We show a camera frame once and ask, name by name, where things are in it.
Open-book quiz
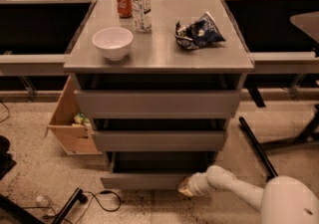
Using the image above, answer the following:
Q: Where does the grey bottom drawer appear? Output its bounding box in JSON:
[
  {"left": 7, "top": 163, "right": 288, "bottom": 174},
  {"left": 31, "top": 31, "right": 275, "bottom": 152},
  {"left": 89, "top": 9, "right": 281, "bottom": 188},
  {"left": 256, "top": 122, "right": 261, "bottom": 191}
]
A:
[{"left": 101, "top": 151, "right": 216, "bottom": 190}]

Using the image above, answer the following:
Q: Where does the grey drawer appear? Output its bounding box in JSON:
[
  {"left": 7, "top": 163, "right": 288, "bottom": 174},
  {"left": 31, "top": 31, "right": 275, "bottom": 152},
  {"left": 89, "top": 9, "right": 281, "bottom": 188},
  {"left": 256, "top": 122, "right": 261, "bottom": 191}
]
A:
[
  {"left": 101, "top": 151, "right": 216, "bottom": 190},
  {"left": 74, "top": 91, "right": 239, "bottom": 118},
  {"left": 93, "top": 130, "right": 227, "bottom": 152}
]

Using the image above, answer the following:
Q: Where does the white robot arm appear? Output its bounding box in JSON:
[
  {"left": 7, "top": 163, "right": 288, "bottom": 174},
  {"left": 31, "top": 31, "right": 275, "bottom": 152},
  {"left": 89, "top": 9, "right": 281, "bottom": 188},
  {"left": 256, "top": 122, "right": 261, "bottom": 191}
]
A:
[{"left": 178, "top": 165, "right": 319, "bottom": 224}]

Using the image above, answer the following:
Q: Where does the grey middle drawer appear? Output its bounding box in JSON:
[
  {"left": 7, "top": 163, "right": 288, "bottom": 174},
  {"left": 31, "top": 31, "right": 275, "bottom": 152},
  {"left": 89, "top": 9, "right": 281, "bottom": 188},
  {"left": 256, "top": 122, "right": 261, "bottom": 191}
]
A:
[{"left": 93, "top": 130, "right": 227, "bottom": 152}]

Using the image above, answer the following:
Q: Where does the grey drawer cabinet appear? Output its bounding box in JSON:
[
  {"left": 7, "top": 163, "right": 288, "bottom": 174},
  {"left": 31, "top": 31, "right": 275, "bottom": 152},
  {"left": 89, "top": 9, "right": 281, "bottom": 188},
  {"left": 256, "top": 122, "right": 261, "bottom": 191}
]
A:
[{"left": 63, "top": 0, "right": 255, "bottom": 174}]

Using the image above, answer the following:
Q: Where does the grey top drawer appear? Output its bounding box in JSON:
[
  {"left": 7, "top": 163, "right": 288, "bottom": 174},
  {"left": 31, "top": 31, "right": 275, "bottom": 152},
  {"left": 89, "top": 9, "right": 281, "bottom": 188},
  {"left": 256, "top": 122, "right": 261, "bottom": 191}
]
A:
[{"left": 74, "top": 91, "right": 239, "bottom": 118}]

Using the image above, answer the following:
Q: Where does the black stand leg left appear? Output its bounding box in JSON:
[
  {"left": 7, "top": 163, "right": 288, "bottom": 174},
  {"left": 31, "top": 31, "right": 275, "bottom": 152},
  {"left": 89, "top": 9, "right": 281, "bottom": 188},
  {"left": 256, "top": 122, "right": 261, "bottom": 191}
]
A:
[{"left": 52, "top": 188, "right": 88, "bottom": 224}]

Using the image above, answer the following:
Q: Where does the cardboard box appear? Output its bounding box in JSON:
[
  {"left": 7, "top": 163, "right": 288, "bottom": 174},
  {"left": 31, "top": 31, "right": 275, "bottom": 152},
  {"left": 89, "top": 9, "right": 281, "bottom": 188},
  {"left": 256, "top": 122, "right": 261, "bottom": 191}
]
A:
[{"left": 48, "top": 78, "right": 100, "bottom": 154}]

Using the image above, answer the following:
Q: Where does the green item in box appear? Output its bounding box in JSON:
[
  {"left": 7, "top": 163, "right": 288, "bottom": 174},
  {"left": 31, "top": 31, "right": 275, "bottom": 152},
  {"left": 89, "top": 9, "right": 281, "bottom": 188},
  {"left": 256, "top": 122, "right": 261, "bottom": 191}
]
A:
[{"left": 74, "top": 112, "right": 90, "bottom": 124}]

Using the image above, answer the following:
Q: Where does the black stand base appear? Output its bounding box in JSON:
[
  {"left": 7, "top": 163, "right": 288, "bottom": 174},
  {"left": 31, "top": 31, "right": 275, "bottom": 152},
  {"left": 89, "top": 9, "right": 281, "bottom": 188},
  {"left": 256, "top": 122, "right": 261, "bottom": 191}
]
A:
[{"left": 239, "top": 105, "right": 319, "bottom": 181}]

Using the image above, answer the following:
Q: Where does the blue crumpled chip bag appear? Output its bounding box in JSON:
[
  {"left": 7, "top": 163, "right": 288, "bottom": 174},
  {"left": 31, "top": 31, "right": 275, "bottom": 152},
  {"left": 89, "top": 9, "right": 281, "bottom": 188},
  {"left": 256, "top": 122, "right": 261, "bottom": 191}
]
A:
[{"left": 175, "top": 11, "right": 225, "bottom": 50}]

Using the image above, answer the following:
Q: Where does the white bowl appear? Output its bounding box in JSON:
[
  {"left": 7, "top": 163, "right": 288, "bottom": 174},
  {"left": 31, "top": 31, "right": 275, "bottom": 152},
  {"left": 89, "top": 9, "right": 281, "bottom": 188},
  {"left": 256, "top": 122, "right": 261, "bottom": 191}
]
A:
[{"left": 92, "top": 27, "right": 134, "bottom": 61}]

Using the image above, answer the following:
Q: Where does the clear plastic water bottle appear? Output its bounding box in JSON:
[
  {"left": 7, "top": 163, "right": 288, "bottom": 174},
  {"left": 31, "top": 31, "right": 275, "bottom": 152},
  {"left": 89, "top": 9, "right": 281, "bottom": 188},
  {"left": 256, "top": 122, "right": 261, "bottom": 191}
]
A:
[{"left": 132, "top": 0, "right": 152, "bottom": 32}]

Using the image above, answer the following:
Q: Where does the orange soda can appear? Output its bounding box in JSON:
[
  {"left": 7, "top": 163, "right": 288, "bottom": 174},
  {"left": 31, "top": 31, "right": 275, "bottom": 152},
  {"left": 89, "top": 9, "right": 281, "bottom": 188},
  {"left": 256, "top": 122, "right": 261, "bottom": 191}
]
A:
[{"left": 117, "top": 0, "right": 132, "bottom": 18}]

